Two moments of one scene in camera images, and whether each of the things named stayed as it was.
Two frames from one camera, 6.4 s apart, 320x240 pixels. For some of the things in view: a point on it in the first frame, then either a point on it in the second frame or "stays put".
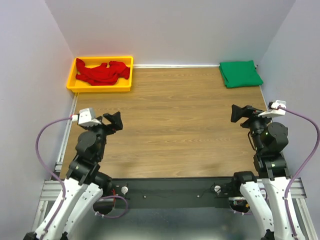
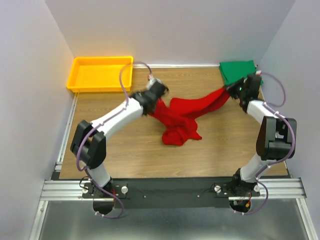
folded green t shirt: x=241 y=73 stays put
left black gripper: x=116 y=124 -> x=145 y=93
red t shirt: x=101 y=74 -> x=178 y=116
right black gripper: x=248 y=111 -> x=229 y=89
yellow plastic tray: x=75 y=85 stays put
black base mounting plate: x=173 y=192 stays put
